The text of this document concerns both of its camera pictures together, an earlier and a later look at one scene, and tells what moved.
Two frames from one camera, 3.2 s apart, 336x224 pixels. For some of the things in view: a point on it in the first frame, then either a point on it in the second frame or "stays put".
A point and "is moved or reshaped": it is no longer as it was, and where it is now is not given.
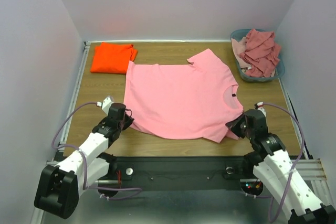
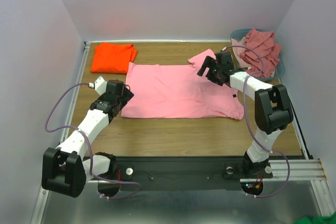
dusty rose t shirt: (262, 52) stays put
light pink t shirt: (197, 98) is moved or reshaped
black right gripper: (237, 124) -> (212, 70)
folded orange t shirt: (110, 57) stays put
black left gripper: (128, 121) -> (127, 96)
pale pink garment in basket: (238, 47) stays put
